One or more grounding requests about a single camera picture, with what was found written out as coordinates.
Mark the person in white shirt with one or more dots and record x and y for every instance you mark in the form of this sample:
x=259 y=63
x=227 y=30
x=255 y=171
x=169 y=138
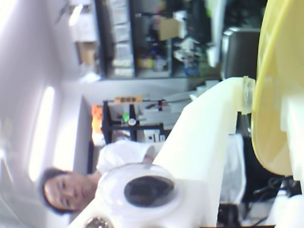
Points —
x=123 y=152

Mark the orange cloth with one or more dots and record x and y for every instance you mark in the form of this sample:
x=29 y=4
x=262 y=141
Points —
x=97 y=118

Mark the ceiling light panel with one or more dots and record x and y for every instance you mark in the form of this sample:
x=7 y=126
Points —
x=41 y=130

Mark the black metal rack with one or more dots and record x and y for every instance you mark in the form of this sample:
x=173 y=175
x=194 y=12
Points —
x=108 y=118

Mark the dark shelf with boxes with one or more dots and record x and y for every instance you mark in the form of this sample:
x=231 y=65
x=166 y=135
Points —
x=152 y=42

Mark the yellow plate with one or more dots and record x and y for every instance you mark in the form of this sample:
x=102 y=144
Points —
x=273 y=83

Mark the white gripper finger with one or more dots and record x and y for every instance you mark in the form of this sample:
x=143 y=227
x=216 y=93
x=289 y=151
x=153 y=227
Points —
x=202 y=133
x=298 y=147

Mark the grey computer monitor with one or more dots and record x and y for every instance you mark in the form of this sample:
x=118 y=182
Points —
x=240 y=52

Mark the orange label sign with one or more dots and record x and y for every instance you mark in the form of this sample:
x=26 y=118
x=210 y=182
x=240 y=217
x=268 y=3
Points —
x=128 y=99

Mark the white tape roll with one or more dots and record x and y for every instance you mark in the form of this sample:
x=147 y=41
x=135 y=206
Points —
x=132 y=121

